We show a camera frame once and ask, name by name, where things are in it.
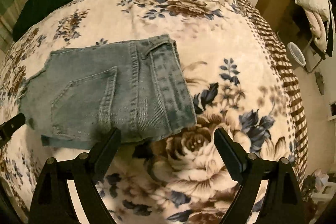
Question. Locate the white mesh waste bin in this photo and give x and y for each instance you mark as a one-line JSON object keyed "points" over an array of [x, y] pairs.
{"points": [[295, 55]]}

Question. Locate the light blue denim shorts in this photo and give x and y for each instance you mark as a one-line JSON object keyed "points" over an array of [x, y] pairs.
{"points": [[81, 94]]}

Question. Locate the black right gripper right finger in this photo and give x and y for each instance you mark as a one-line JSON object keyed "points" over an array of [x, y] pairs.
{"points": [[282, 201]]}

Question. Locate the brown cardboard box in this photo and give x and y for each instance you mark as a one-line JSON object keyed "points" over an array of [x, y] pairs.
{"points": [[277, 13]]}

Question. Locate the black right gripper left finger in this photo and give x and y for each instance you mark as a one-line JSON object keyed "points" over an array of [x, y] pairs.
{"points": [[52, 202]]}

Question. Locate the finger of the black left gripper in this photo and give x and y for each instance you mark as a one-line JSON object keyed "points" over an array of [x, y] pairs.
{"points": [[8, 128]]}

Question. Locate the floral bed blanket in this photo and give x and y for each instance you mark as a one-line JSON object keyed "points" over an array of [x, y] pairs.
{"points": [[237, 74]]}

